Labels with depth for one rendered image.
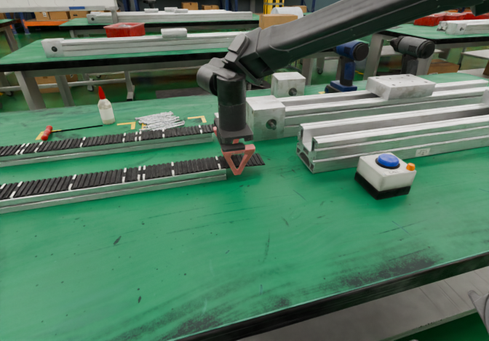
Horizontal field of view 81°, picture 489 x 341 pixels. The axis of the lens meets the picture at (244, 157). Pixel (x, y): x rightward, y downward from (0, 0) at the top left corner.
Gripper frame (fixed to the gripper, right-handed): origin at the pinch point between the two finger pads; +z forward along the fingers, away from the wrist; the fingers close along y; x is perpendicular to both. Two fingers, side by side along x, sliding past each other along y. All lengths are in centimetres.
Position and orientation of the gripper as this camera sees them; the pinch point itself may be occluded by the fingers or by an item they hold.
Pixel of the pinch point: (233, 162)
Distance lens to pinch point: 65.1
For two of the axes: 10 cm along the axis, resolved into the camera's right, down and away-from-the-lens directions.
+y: -2.5, -5.0, 8.3
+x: -9.7, 1.3, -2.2
